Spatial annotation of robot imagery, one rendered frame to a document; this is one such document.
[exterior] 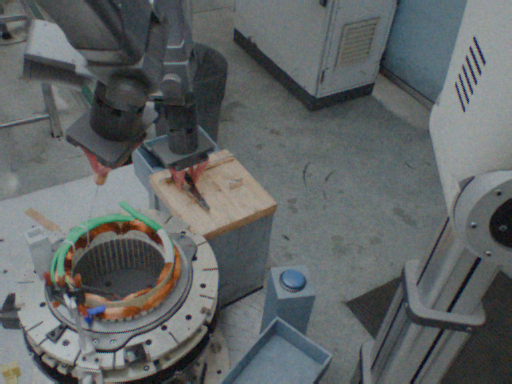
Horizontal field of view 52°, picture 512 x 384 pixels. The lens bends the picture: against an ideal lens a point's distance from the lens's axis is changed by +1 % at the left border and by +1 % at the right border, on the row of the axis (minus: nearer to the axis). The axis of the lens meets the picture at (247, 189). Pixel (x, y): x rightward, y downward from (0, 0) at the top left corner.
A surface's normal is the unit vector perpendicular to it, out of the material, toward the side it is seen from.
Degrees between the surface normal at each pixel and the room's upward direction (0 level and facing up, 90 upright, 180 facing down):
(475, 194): 80
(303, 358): 0
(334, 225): 0
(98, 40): 114
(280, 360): 0
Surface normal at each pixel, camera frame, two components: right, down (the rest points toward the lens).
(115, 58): -0.09, 0.98
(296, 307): 0.18, 0.68
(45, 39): 0.25, -0.14
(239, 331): 0.07, -0.73
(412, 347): -0.12, 0.67
